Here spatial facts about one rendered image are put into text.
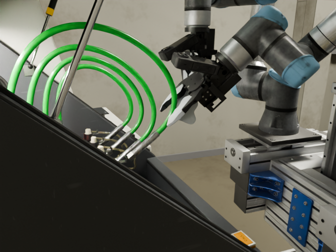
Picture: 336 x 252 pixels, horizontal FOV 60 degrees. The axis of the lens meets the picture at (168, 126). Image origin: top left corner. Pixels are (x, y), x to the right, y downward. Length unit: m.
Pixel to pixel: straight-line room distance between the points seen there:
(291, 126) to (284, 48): 0.52
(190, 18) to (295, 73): 0.33
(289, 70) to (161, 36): 2.41
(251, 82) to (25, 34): 0.80
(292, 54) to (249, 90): 0.51
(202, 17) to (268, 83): 0.43
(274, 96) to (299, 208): 0.40
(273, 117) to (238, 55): 0.51
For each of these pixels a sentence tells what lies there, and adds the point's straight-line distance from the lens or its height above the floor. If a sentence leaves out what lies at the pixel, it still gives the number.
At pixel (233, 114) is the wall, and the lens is 3.50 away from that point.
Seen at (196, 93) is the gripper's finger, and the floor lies 1.27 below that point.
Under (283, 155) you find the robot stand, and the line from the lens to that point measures 1.21.
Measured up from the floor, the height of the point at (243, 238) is 0.96.
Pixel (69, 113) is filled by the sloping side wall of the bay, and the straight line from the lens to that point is 0.99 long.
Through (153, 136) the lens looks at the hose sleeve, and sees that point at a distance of 0.72.
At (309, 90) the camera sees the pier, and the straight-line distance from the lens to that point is 3.67.
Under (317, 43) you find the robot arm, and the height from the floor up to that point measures 1.38.
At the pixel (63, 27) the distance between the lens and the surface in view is 0.63.
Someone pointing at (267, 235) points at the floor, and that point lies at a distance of 2.37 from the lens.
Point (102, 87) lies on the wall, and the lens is 2.96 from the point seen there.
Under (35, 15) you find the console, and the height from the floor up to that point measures 1.45.
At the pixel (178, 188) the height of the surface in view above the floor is 0.95.
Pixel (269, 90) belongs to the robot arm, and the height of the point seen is 1.20.
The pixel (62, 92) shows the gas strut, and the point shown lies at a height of 1.34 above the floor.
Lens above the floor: 1.41
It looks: 18 degrees down
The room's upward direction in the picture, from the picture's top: straight up
